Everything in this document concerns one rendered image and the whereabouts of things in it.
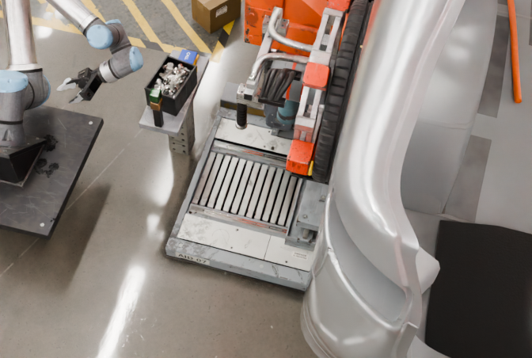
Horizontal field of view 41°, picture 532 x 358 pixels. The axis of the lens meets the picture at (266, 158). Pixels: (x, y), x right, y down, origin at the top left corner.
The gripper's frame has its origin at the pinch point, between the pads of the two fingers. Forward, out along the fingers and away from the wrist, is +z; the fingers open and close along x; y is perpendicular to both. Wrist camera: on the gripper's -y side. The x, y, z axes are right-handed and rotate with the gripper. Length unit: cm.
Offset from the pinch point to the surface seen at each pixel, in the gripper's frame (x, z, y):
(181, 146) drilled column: -56, -22, 9
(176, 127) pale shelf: -26.0, -38.9, -17.3
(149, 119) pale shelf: -19.6, -29.5, -12.6
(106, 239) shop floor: -54, 14, -33
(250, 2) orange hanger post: -7, -85, 14
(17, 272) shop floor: -39, 47, -47
